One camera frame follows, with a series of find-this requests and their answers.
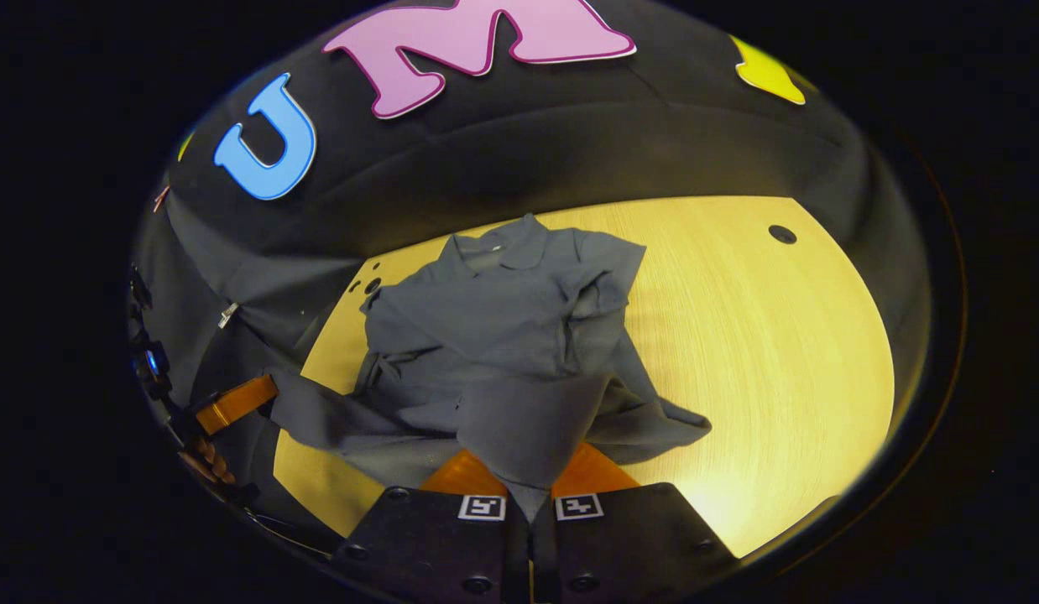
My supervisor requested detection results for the grey collared shirt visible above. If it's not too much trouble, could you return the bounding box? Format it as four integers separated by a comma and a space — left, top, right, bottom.
268, 212, 713, 521

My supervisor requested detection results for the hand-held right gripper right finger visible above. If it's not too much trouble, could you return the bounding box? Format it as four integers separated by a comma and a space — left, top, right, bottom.
532, 443, 739, 603

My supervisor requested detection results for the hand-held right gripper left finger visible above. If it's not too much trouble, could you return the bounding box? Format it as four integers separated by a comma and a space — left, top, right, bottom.
331, 449, 529, 603

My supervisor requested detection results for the black backdrop cloth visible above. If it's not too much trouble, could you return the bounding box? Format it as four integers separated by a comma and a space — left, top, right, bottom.
127, 0, 936, 546

